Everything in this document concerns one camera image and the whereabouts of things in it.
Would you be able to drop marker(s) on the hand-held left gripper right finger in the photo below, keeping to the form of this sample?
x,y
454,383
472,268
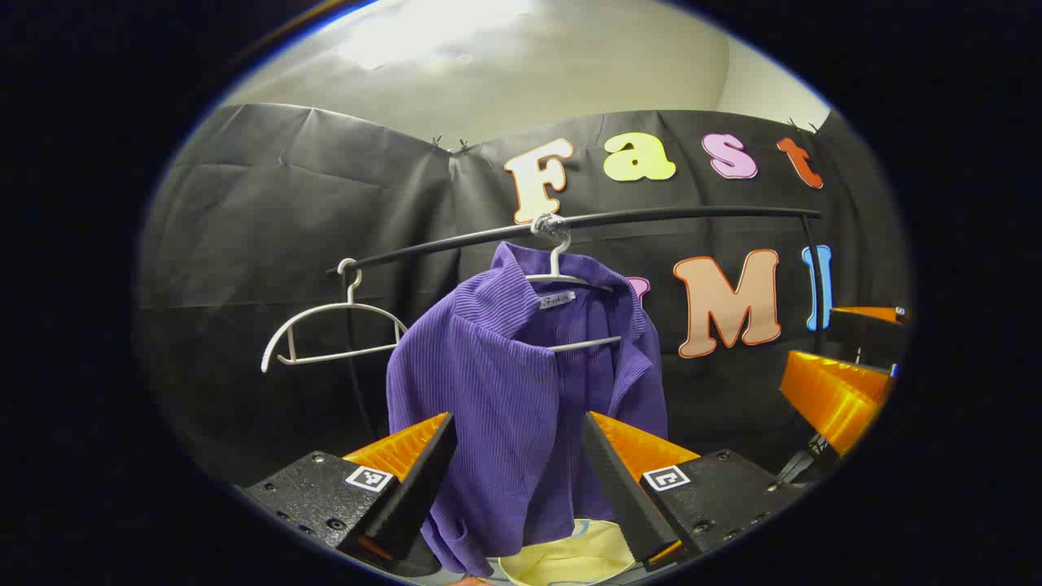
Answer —
x,y
619,488

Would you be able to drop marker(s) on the white plastic hanger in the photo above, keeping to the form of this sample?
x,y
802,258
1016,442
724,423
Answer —
x,y
352,286
555,264

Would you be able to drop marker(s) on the purple ribbed shirt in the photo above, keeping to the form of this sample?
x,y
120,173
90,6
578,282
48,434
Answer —
x,y
488,391

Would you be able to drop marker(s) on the black clothes rack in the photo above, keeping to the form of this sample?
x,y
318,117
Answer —
x,y
651,216

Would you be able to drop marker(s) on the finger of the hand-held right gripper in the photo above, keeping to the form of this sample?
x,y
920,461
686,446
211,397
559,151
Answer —
x,y
871,312
830,399

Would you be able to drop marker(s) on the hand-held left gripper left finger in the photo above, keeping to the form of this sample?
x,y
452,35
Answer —
x,y
423,488

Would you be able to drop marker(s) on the cream laundry hamper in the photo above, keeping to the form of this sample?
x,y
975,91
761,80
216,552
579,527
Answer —
x,y
570,561

